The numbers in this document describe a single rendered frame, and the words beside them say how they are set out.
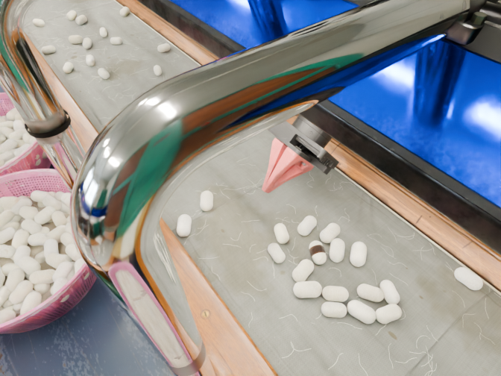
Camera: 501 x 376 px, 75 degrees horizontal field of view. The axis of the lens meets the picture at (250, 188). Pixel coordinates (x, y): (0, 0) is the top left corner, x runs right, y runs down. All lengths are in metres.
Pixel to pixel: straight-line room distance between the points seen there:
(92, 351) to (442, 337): 0.46
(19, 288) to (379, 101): 0.49
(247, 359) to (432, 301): 0.26
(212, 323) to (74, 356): 0.21
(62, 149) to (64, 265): 0.31
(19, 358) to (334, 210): 0.50
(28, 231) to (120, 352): 0.23
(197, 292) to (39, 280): 0.22
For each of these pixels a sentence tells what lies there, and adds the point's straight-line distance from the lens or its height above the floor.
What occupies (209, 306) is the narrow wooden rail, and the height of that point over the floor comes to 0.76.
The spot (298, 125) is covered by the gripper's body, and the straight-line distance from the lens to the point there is 0.46.
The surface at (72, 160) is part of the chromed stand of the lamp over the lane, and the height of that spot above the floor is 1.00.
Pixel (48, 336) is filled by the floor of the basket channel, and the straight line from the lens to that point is 0.58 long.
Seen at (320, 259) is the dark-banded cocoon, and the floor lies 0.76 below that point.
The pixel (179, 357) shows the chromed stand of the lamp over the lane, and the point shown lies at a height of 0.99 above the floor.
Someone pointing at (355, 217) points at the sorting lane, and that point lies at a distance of 0.55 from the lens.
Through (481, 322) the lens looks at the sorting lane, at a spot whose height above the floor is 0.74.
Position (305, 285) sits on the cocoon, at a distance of 0.45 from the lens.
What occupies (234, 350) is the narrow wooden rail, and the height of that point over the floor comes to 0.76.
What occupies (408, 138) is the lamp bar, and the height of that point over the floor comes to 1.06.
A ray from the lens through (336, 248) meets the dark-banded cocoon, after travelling 0.48.
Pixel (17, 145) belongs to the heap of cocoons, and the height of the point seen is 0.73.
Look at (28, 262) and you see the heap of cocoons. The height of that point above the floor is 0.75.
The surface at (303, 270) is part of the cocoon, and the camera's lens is 0.46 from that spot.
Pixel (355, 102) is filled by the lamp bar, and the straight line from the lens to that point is 0.18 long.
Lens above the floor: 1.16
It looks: 50 degrees down
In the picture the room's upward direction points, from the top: straight up
